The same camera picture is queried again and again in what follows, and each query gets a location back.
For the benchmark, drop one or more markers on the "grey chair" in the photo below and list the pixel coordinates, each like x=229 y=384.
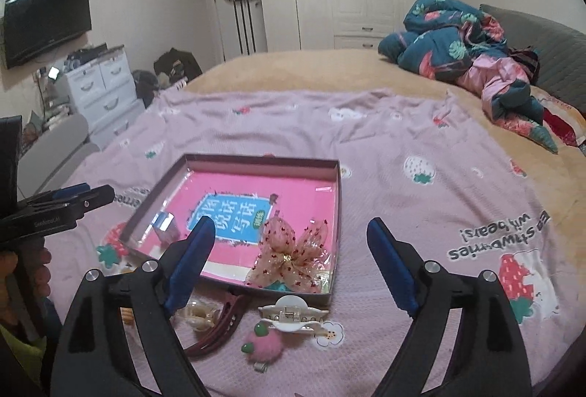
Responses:
x=54 y=157

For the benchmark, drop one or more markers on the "black wall television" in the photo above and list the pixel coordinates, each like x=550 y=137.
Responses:
x=32 y=27

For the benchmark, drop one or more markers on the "left hand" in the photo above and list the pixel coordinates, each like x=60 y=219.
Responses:
x=37 y=273

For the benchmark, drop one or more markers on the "pink strawberry print blanket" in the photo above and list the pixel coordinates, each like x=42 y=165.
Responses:
x=429 y=170

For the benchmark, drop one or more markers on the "bagged pearl ball earrings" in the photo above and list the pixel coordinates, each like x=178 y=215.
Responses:
x=199 y=315

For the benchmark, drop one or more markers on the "small clear plastic bag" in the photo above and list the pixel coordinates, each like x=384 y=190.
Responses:
x=165 y=227

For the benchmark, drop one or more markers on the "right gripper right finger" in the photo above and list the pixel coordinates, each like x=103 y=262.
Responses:
x=488 y=357

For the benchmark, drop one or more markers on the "grey headboard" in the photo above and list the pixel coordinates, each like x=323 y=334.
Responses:
x=560 y=49

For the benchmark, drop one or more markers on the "white drawer cabinet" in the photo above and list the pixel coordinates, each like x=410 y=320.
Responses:
x=103 y=91

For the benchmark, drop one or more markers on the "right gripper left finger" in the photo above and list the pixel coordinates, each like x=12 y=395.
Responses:
x=93 y=358

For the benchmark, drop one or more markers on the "pink pompom hair clip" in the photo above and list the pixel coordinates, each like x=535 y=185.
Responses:
x=263 y=346

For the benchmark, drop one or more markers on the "shallow box with pink book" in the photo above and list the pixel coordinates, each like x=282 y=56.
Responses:
x=239 y=194

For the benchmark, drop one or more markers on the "cream cloud claw clip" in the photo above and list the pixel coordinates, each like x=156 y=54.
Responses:
x=292 y=315

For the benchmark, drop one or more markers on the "teal floral crumpled quilt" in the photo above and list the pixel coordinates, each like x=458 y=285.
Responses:
x=453 y=42

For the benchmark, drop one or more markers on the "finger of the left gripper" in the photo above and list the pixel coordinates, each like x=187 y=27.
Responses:
x=79 y=199

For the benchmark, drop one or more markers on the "beige mesh bow hair clip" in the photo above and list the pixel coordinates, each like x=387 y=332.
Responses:
x=290 y=259

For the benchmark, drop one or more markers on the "maroon snap hair clip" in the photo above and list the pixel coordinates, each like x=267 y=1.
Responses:
x=229 y=318

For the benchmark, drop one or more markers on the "dark clothes pile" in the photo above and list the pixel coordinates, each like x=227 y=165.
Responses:
x=171 y=68

